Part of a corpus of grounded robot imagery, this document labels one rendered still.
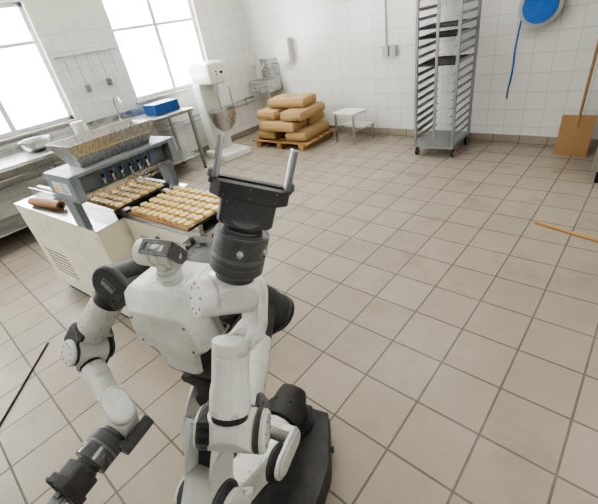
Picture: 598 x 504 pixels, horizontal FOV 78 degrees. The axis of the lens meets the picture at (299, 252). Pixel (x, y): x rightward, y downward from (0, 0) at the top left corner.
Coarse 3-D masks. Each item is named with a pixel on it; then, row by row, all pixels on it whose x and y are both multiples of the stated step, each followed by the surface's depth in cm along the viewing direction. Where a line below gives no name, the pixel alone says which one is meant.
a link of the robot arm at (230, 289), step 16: (224, 272) 57; (240, 272) 57; (256, 272) 59; (192, 288) 61; (208, 288) 58; (224, 288) 59; (240, 288) 60; (256, 288) 61; (192, 304) 62; (208, 304) 58; (224, 304) 60; (240, 304) 61; (256, 304) 63
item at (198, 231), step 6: (36, 186) 298; (42, 186) 295; (120, 210) 230; (126, 216) 230; (132, 216) 225; (150, 222) 215; (156, 222) 211; (168, 228) 206; (174, 228) 202; (198, 228) 188; (192, 234) 194; (198, 234) 191; (204, 234) 192
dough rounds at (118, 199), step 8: (136, 184) 262; (144, 184) 256; (152, 184) 250; (160, 184) 247; (104, 192) 257; (112, 192) 250; (120, 192) 246; (128, 192) 244; (136, 192) 242; (144, 192) 239; (96, 200) 240; (104, 200) 238; (112, 200) 240; (120, 200) 234; (128, 200) 231; (112, 208) 229
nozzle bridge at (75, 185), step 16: (144, 144) 239; (160, 144) 240; (112, 160) 217; (128, 160) 234; (144, 160) 243; (160, 160) 251; (176, 160) 252; (48, 176) 215; (64, 176) 204; (80, 176) 205; (96, 176) 220; (128, 176) 231; (176, 176) 267; (64, 192) 214; (80, 192) 207; (96, 192) 217; (80, 208) 218; (80, 224) 226
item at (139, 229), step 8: (216, 216) 208; (128, 224) 231; (136, 224) 225; (144, 224) 219; (152, 224) 215; (208, 224) 203; (136, 232) 231; (144, 232) 224; (152, 232) 218; (160, 232) 212; (168, 232) 207; (176, 232) 201; (136, 240) 237; (168, 240) 211; (176, 240) 206; (184, 240) 200
